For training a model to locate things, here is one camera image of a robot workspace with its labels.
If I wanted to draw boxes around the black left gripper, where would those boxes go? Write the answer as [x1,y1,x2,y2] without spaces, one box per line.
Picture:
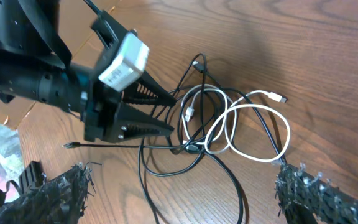
[82,11,176,143]

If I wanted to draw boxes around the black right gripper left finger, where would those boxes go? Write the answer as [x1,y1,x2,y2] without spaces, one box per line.
[0,163,94,223]

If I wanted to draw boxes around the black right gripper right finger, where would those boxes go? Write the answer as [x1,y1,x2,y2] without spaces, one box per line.
[275,164,358,224]

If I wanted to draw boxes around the white USB cable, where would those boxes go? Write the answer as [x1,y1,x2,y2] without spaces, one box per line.
[180,83,291,163]

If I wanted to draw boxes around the black USB cable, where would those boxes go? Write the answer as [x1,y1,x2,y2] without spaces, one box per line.
[62,141,198,152]
[137,52,287,224]

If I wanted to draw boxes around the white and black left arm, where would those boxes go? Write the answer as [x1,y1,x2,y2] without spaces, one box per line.
[0,0,176,143]

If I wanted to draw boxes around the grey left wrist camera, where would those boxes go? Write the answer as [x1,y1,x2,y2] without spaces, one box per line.
[98,32,149,92]

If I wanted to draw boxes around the black left camera cable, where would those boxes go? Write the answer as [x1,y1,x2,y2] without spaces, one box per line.
[82,0,104,16]

